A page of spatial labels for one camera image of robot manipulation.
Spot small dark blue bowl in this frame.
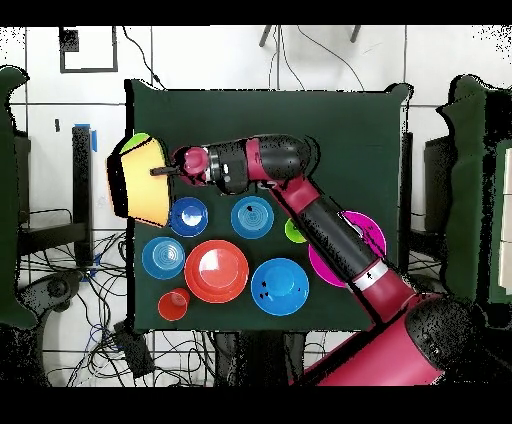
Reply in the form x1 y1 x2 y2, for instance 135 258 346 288
168 196 210 239

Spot black chair base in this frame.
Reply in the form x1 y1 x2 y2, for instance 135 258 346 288
17 269 85 321

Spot small light blue bowl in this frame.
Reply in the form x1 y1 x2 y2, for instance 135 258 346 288
230 195 276 240
141 236 186 281

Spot large light orange bowl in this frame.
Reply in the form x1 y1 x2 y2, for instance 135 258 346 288
105 135 174 228

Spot large pink bowl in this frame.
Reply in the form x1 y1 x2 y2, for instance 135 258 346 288
307 210 388 289

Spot grey tripod legs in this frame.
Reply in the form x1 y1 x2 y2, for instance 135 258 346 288
258 25 363 48

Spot black bench frame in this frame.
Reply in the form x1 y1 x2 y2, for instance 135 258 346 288
15 125 95 269

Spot black power strip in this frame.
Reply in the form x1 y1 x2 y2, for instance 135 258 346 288
113 321 156 379

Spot red-orange cup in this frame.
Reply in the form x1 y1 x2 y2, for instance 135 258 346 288
157 287 192 322

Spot shallow red-orange bowl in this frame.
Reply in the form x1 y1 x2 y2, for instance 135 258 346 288
183 239 250 305

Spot medium blue bowl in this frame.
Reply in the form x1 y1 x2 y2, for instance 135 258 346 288
250 257 310 317

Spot beige box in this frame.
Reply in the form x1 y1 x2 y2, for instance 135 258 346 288
497 147 512 297

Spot green cloth covered table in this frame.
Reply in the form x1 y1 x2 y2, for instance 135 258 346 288
437 75 512 317
0 65 39 331

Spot light green bowl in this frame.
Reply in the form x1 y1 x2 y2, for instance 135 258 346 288
119 132 152 155

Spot dark green tablecloth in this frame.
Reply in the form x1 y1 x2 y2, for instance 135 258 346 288
125 78 413 333

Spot light green cup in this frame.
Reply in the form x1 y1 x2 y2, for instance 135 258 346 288
284 217 308 244

